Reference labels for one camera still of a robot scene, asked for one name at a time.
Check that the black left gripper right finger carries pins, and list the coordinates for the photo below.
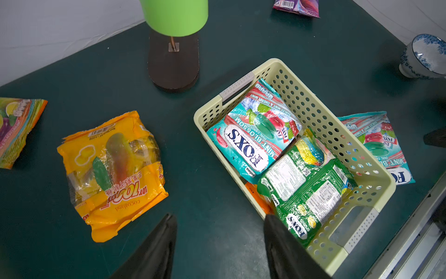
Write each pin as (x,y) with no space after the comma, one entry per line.
(287,258)

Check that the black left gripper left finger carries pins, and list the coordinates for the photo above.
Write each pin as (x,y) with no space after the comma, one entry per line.
(154,257)

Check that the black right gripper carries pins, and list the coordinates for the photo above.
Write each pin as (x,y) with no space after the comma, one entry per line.
(436,138)

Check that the orange Fox's Fruits bag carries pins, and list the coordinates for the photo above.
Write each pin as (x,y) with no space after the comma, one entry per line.
(264,205)

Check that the green Fox's Spring Tea bag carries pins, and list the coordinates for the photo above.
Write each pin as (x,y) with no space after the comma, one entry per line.
(305,186)

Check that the yellow Cocoaland gummy bag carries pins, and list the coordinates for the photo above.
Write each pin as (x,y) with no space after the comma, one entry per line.
(114,173)

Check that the teal Fox's Mint Blossom bag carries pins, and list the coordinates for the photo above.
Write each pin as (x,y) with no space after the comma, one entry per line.
(254,134)

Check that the purple candy bag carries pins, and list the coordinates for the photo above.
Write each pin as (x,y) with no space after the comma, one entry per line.
(308,8)

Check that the Fox's Fruits bag corner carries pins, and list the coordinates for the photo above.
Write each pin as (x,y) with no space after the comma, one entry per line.
(18,118)

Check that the small blue patterned bowl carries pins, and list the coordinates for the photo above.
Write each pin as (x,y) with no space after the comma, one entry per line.
(424,58)

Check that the dark oval stand base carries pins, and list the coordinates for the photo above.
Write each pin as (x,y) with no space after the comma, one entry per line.
(173,63)

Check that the green plastic wine glass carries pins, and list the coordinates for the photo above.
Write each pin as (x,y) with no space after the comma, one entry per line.
(175,18)

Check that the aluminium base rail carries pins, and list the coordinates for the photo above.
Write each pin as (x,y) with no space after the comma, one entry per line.
(418,251)

